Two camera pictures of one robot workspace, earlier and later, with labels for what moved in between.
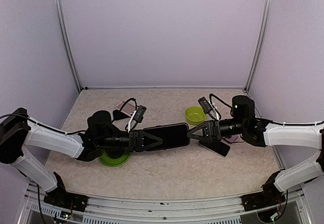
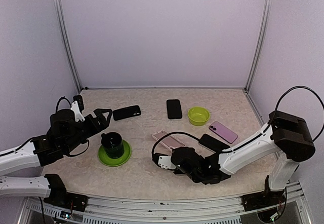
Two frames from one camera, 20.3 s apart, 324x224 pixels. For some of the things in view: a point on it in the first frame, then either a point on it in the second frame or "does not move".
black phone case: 172,136 -> 174,109
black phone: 218,147 does not move
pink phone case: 128,108 -> 157,135
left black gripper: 136,141 -> 95,128
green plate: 112,161 does not move
